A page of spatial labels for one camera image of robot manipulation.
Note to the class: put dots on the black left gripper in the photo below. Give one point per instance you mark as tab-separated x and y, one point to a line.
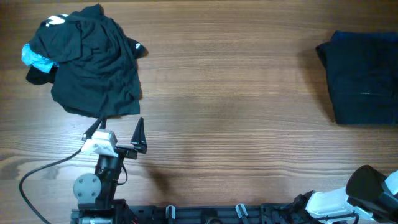
137	141

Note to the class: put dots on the black t-shirt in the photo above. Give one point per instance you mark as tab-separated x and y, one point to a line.
361	75

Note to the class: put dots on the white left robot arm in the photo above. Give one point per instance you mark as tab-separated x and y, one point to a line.
95	191

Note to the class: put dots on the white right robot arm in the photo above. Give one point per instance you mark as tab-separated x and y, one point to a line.
368	195

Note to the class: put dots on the dark green clothes pile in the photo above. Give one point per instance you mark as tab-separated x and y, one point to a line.
97	71

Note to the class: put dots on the light blue garment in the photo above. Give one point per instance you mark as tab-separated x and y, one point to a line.
31	58

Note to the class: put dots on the folded navy blue garment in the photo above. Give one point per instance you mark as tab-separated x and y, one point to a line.
387	36

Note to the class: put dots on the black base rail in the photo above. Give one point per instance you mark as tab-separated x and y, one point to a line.
265	213

